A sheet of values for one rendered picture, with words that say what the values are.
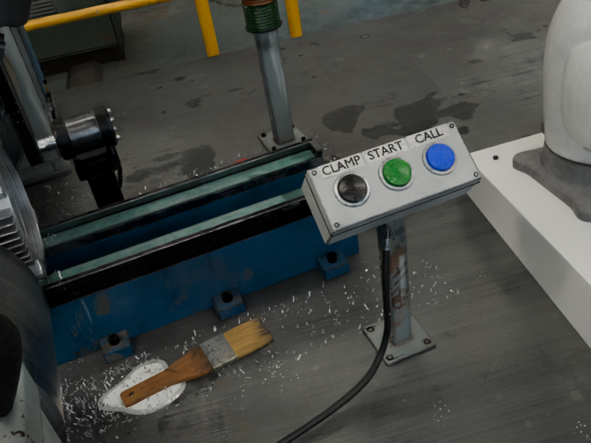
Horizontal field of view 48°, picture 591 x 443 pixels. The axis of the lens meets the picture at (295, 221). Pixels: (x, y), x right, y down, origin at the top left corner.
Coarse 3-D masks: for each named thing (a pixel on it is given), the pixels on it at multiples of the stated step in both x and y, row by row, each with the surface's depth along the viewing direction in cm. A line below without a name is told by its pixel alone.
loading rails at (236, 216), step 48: (192, 192) 97; (240, 192) 98; (288, 192) 93; (48, 240) 92; (96, 240) 93; (144, 240) 96; (192, 240) 87; (240, 240) 90; (288, 240) 93; (48, 288) 82; (96, 288) 85; (144, 288) 88; (192, 288) 91; (240, 288) 94; (96, 336) 89
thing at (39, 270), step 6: (0, 180) 74; (0, 186) 73; (0, 192) 73; (0, 198) 74; (36, 216) 92; (36, 264) 81; (42, 264) 82; (36, 270) 80; (42, 270) 81; (36, 276) 80; (42, 276) 81
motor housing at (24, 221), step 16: (0, 144) 83; (0, 160) 86; (0, 176) 75; (16, 176) 89; (16, 192) 89; (0, 208) 75; (16, 208) 90; (32, 208) 90; (0, 224) 74; (16, 224) 75; (32, 224) 90; (0, 240) 75; (16, 240) 76; (32, 240) 88; (32, 256) 78
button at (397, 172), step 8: (392, 160) 67; (400, 160) 67; (384, 168) 67; (392, 168) 67; (400, 168) 67; (408, 168) 67; (384, 176) 67; (392, 176) 66; (400, 176) 66; (408, 176) 67; (392, 184) 66; (400, 184) 66
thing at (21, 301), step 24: (0, 264) 58; (24, 264) 63; (0, 288) 56; (24, 288) 59; (0, 312) 53; (24, 312) 56; (48, 312) 64; (24, 336) 54; (48, 336) 59; (24, 360) 51; (48, 360) 56; (48, 384) 53; (48, 408) 52
